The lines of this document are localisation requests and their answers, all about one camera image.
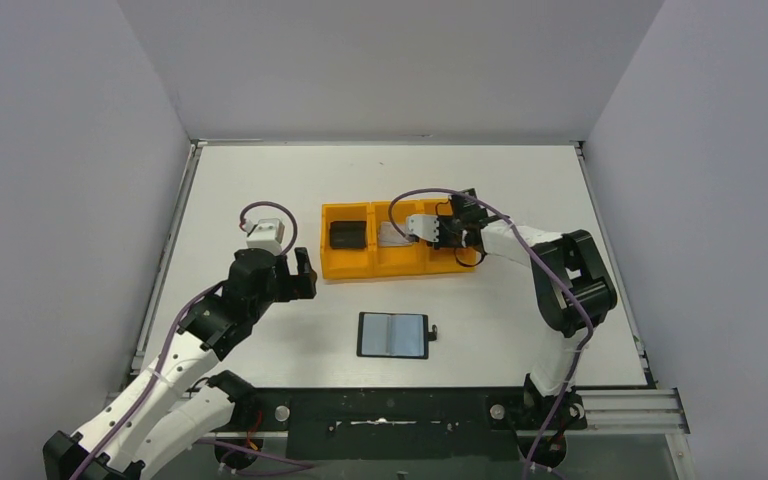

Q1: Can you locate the black leather card holder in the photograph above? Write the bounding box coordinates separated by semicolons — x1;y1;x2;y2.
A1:
356;312;439;359

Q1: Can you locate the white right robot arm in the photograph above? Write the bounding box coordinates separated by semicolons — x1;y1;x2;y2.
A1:
438;189;618;427

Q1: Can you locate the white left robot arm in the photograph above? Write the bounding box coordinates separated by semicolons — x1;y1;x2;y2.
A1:
43;247;317;479

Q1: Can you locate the silver patterned card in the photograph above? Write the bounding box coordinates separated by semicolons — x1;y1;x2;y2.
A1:
377;222;415;248

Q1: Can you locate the black wallet in bin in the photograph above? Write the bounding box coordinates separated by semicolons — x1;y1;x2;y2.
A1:
328;220;367;250

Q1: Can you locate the yellow three-compartment bin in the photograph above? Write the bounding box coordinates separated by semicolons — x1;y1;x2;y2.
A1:
320;198;479;280

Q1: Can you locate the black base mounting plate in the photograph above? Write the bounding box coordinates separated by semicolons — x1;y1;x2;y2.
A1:
236;387;546;461

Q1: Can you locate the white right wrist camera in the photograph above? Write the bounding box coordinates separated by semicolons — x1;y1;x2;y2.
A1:
405;214;440;243

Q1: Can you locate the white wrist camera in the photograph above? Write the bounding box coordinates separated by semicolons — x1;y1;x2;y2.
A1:
243;218;285;255
405;214;440;243

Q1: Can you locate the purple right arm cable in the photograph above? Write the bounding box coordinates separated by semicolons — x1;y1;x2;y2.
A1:
387;188;596;478

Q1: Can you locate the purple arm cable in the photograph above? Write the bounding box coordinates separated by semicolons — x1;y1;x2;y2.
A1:
69;201;299;480
387;188;596;478

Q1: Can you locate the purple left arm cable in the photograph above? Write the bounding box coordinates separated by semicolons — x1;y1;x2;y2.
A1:
69;201;299;480

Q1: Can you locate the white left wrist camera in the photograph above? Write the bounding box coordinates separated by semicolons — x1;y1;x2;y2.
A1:
243;218;285;255

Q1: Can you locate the aluminium left side rail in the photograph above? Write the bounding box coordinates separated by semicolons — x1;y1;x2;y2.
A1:
128;140;203;377

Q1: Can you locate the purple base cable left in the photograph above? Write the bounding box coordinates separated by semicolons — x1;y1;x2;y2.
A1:
205;437;319;478

